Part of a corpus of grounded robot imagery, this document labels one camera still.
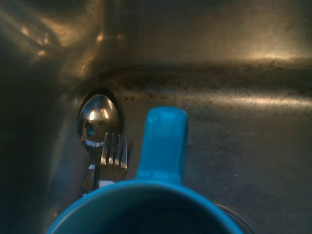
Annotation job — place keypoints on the metal fork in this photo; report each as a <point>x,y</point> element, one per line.
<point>114,158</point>

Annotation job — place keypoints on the stainless steel double sink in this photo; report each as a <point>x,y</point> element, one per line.
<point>231,73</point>

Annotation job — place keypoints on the metal spoon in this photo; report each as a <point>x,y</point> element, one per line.
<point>97,119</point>

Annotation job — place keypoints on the teal ceramic mug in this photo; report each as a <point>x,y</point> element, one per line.
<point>161,151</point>

